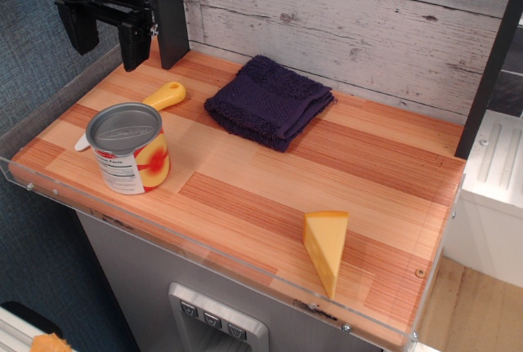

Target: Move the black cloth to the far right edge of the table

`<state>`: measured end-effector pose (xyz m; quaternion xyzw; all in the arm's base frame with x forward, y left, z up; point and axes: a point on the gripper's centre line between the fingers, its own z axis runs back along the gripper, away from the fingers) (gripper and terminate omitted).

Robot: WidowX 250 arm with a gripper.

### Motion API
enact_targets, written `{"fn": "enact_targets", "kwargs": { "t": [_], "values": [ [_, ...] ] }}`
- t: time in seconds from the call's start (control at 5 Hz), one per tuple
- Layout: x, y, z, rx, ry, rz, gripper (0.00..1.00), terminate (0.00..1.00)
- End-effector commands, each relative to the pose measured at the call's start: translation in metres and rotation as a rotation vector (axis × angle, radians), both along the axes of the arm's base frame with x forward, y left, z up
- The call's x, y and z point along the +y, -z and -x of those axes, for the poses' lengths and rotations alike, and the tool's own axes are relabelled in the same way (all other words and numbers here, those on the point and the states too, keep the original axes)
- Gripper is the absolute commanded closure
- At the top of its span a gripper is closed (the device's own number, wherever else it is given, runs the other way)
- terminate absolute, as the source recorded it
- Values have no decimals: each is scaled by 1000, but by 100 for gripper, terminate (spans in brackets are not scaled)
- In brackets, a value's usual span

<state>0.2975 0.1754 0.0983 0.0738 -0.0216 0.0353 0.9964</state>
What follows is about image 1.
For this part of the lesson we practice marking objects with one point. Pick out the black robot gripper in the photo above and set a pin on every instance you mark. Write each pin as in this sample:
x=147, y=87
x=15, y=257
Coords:
x=79, y=18

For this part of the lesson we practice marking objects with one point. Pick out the dark purple cloth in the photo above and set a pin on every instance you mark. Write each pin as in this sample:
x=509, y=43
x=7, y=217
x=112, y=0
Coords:
x=268, y=104

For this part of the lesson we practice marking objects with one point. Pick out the tin can with red-yellow label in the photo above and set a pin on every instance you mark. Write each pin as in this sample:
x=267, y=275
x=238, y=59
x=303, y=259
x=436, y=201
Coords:
x=130, y=147

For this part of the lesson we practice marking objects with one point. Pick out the clear acrylic table guard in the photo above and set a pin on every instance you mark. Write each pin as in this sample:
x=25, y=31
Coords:
x=386, y=157

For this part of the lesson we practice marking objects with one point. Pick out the grey cabinet with dispenser panel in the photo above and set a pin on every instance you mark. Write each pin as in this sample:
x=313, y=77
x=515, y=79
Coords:
x=174, y=301

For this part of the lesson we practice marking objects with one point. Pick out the yellow cheese wedge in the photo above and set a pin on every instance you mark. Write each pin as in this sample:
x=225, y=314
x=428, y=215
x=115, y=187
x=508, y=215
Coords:
x=324, y=237

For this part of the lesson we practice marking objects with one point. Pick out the white black device bottom left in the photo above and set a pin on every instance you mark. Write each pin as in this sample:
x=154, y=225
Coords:
x=20, y=324

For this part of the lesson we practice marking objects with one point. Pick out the orange object bottom left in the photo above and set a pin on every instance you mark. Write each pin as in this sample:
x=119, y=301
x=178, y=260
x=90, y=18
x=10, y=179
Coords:
x=49, y=343

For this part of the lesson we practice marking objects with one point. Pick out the white toy sink unit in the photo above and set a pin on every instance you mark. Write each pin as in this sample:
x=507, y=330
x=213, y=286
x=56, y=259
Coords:
x=485, y=229

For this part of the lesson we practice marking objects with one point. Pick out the dark left frame post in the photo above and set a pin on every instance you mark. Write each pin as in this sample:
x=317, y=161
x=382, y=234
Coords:
x=173, y=36

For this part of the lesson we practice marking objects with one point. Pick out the dark frame post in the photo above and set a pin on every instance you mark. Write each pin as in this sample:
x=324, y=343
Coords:
x=502, y=42
x=173, y=36

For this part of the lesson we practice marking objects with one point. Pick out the dark right frame post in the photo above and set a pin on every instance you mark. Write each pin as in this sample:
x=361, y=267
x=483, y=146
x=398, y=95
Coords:
x=502, y=42

